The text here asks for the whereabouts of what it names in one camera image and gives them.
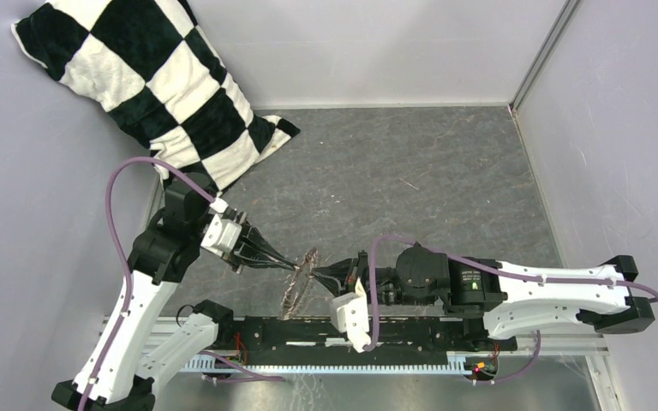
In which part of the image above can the large ring of keyrings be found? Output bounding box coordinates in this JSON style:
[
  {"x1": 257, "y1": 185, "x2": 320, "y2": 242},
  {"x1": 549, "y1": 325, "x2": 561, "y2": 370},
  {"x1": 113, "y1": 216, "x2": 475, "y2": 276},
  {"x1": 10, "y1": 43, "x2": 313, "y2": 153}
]
[{"x1": 279, "y1": 247, "x2": 321, "y2": 322}]

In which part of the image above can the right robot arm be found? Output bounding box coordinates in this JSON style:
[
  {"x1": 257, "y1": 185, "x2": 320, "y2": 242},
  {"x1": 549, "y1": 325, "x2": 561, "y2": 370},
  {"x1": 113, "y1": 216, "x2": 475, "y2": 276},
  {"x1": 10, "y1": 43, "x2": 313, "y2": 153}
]
[{"x1": 313, "y1": 243, "x2": 655, "y2": 349}]

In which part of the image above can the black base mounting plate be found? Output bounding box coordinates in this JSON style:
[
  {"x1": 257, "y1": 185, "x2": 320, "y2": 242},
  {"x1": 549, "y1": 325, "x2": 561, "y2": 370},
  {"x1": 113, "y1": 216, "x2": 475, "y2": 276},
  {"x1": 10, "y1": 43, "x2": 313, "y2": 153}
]
[{"x1": 207, "y1": 317, "x2": 517, "y2": 366}]

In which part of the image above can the black white checkered pillow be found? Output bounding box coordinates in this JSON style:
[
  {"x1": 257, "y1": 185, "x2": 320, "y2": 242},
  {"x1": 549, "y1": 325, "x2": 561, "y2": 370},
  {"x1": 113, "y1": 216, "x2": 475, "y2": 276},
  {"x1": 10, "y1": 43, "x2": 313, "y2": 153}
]
[{"x1": 11, "y1": 0, "x2": 300, "y2": 191}]

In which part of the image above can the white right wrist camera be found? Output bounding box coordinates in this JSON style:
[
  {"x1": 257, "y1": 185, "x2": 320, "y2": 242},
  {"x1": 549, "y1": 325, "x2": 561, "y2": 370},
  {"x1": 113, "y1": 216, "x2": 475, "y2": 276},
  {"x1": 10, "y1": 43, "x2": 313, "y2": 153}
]
[{"x1": 330, "y1": 280, "x2": 372, "y2": 353}]

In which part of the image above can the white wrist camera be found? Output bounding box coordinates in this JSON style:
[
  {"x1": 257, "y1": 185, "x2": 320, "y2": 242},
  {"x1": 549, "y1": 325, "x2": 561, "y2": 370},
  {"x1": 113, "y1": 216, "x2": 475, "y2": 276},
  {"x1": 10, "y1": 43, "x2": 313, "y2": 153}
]
[
  {"x1": 330, "y1": 280, "x2": 372, "y2": 353},
  {"x1": 200, "y1": 198, "x2": 242, "y2": 257}
]

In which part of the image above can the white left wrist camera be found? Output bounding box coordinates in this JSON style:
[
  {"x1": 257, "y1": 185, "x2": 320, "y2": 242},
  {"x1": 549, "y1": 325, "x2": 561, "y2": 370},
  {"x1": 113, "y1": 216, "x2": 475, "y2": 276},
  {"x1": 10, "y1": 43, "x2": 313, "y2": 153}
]
[{"x1": 200, "y1": 198, "x2": 242, "y2": 257}]

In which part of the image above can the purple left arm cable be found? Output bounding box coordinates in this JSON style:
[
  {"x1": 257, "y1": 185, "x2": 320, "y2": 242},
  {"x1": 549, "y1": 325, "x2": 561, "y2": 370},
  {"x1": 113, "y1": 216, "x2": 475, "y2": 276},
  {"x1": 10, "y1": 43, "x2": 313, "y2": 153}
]
[{"x1": 76, "y1": 157, "x2": 284, "y2": 411}]

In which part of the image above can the aluminium rail frame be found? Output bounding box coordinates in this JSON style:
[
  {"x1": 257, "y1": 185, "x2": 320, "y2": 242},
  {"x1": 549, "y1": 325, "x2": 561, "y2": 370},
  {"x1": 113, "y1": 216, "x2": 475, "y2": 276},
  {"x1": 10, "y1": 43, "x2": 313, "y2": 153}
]
[{"x1": 142, "y1": 316, "x2": 610, "y2": 356}]

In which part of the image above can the white toothed cable duct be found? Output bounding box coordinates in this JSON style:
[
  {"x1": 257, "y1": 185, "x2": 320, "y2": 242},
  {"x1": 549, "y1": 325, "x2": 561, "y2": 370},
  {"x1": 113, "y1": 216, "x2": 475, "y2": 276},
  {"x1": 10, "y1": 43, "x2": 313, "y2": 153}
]
[{"x1": 181, "y1": 354, "x2": 471, "y2": 376}]

